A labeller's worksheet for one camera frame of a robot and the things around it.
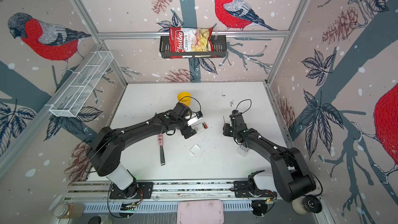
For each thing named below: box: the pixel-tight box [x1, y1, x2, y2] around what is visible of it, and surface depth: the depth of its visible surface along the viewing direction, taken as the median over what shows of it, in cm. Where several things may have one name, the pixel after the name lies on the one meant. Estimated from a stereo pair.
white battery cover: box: [189, 143, 201, 155], surface depth 89 cm
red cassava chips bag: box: [168, 26, 218, 60], surface depth 89 cm
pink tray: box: [177, 199, 224, 224], surface depth 67 cm
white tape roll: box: [291, 196, 308, 215], surface depth 67 cm
